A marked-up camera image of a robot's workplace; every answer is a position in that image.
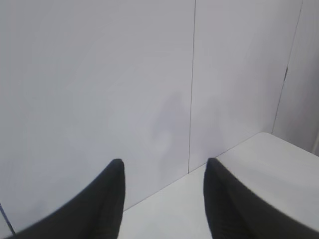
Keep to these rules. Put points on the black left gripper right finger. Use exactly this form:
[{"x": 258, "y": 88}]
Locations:
[{"x": 235, "y": 212}]

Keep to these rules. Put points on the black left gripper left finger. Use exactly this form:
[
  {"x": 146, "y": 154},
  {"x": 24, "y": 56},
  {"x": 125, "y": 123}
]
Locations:
[{"x": 95, "y": 213}]

